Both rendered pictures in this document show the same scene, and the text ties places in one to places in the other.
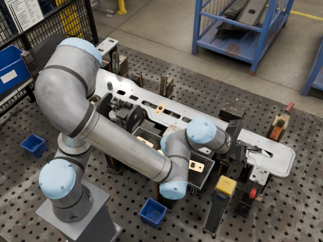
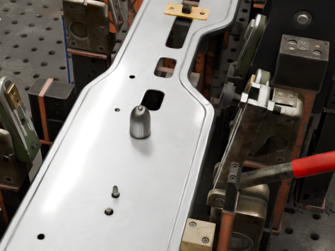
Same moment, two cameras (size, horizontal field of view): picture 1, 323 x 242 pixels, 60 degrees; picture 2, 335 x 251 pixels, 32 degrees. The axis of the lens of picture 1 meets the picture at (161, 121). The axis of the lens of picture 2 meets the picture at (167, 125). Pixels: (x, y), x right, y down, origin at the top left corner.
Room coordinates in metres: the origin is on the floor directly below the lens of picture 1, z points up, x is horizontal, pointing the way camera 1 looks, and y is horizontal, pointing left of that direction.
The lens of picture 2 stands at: (1.39, 0.89, 1.61)
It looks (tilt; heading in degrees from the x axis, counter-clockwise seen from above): 44 degrees down; 250
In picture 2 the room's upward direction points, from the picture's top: 3 degrees clockwise
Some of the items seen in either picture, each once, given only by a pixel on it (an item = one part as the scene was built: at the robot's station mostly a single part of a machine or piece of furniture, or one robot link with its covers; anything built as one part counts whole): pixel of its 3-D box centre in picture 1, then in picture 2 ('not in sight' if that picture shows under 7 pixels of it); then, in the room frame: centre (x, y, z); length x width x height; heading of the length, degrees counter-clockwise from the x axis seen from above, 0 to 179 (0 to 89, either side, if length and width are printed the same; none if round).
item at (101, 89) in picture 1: (164, 109); (185, 8); (1.03, -0.02, 1.00); 1.38 x 0.22 x 0.02; 58
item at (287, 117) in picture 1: (270, 140); not in sight; (0.88, -0.59, 0.88); 0.15 x 0.11 x 0.36; 148
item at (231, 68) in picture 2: not in sight; (228, 130); (1.00, 0.19, 0.84); 0.04 x 0.03 x 0.29; 58
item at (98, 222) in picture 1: (85, 222); not in sight; (0.46, 0.35, 0.90); 0.21 x 0.21 x 0.40; 57
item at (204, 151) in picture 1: (200, 166); not in sight; (0.72, -0.19, 0.90); 0.13 x 0.10 x 0.41; 148
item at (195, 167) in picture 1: (192, 164); not in sight; (0.58, -0.12, 1.17); 0.08 x 0.04 x 0.01; 67
